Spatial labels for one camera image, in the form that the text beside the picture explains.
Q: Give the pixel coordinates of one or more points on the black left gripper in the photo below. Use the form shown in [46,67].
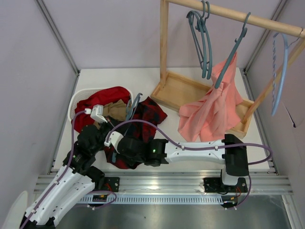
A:
[110,122]

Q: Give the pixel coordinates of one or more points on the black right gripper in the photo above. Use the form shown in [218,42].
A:
[114,152]

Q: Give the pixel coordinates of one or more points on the red plaid skirt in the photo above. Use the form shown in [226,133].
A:
[147,110]

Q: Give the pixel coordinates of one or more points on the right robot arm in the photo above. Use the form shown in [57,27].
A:
[229,152]

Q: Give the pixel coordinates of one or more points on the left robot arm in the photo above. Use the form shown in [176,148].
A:
[76,179]

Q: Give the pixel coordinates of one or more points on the teal hanger holding shirt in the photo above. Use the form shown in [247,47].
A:
[232,53]

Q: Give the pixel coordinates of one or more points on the light blue hanger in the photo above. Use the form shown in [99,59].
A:
[281,71]

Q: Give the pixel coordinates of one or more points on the white laundry basket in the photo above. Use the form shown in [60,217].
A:
[88,98]

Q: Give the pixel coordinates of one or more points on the tan garment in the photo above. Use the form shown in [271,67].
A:
[116,111]

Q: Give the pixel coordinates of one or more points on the red garment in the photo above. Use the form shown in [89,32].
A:
[114,101]

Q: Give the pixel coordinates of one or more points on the wooden clothes rack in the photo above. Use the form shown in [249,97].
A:
[174,90]

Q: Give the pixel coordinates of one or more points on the pink shirt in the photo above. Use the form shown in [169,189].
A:
[211,116]

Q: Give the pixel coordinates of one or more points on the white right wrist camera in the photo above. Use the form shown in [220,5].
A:
[113,139]

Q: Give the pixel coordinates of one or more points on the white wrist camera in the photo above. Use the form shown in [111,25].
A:
[113,139]
[96,113]

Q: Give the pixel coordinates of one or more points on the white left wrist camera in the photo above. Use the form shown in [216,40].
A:
[96,113]

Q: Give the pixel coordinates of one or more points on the aluminium mounting rail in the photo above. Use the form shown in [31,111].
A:
[190,183]

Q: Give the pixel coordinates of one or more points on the white slotted cable duct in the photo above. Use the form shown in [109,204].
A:
[158,199]

